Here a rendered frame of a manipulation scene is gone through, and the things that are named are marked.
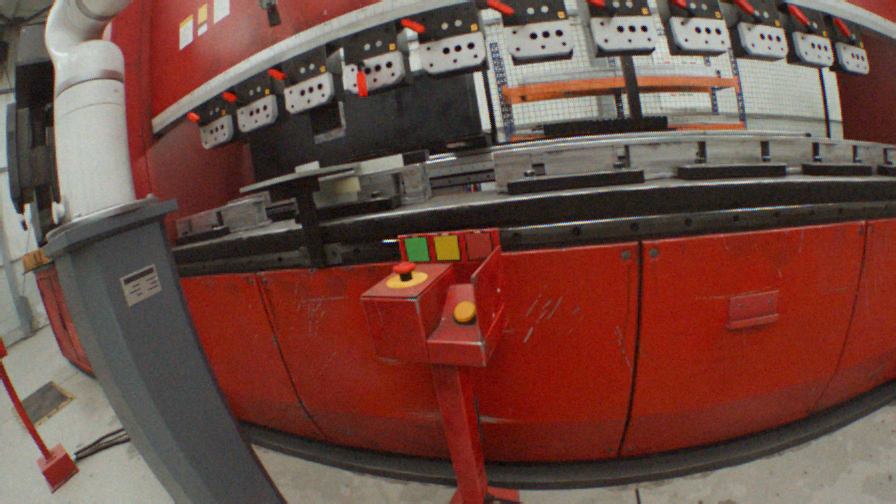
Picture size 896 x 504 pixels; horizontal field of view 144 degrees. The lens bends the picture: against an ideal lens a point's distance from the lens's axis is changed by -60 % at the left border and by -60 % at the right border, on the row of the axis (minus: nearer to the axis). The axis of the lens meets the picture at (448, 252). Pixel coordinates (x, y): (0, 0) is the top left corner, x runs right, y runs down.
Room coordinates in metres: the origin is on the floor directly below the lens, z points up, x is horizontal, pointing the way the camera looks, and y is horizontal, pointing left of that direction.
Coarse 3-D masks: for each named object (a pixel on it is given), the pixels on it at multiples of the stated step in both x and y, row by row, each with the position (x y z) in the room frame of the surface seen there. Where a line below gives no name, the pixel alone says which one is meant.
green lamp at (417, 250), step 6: (408, 240) 0.69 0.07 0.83; (414, 240) 0.68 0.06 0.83; (420, 240) 0.68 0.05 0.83; (408, 246) 0.69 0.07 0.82; (414, 246) 0.68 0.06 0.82; (420, 246) 0.68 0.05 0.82; (426, 246) 0.67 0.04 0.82; (408, 252) 0.69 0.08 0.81; (414, 252) 0.68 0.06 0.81; (420, 252) 0.68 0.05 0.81; (426, 252) 0.67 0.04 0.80; (408, 258) 0.69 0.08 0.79; (414, 258) 0.68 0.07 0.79; (420, 258) 0.68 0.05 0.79; (426, 258) 0.67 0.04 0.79
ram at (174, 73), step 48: (192, 0) 1.10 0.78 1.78; (240, 0) 1.02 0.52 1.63; (288, 0) 0.96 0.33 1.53; (336, 0) 0.92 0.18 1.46; (384, 0) 0.88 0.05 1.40; (432, 0) 0.84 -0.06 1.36; (480, 0) 0.82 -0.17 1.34; (864, 0) 0.44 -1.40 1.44; (192, 48) 1.10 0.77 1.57; (240, 48) 1.02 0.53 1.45
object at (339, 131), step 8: (328, 104) 0.97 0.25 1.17; (336, 104) 0.96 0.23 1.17; (312, 112) 0.98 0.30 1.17; (320, 112) 0.98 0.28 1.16; (328, 112) 0.97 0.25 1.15; (336, 112) 0.96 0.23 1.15; (312, 120) 0.99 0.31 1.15; (320, 120) 0.98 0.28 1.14; (328, 120) 0.97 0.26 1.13; (336, 120) 0.96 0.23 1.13; (344, 120) 0.98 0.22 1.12; (312, 128) 0.99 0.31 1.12; (320, 128) 0.98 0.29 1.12; (328, 128) 0.97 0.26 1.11; (336, 128) 0.96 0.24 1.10; (344, 128) 0.97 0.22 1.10; (320, 136) 0.99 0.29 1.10; (328, 136) 0.98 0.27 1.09; (336, 136) 0.98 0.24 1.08
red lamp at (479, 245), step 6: (474, 234) 0.63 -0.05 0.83; (480, 234) 0.63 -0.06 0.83; (486, 234) 0.62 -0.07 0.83; (468, 240) 0.64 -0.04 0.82; (474, 240) 0.63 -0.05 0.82; (480, 240) 0.63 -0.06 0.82; (486, 240) 0.62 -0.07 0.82; (468, 246) 0.64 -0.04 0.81; (474, 246) 0.63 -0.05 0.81; (480, 246) 0.63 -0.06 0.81; (486, 246) 0.62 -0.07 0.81; (468, 252) 0.64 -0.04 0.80; (474, 252) 0.63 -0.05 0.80; (480, 252) 0.63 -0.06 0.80; (486, 252) 0.62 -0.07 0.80; (474, 258) 0.63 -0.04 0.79; (480, 258) 0.63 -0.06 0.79
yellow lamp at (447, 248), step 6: (438, 240) 0.66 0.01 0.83; (444, 240) 0.66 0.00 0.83; (450, 240) 0.65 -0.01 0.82; (456, 240) 0.65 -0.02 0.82; (438, 246) 0.66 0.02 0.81; (444, 246) 0.66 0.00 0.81; (450, 246) 0.65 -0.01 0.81; (456, 246) 0.65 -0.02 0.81; (438, 252) 0.66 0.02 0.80; (444, 252) 0.66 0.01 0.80; (450, 252) 0.65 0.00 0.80; (456, 252) 0.65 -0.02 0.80; (438, 258) 0.66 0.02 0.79; (444, 258) 0.66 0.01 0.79; (450, 258) 0.65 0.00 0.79; (456, 258) 0.65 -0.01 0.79
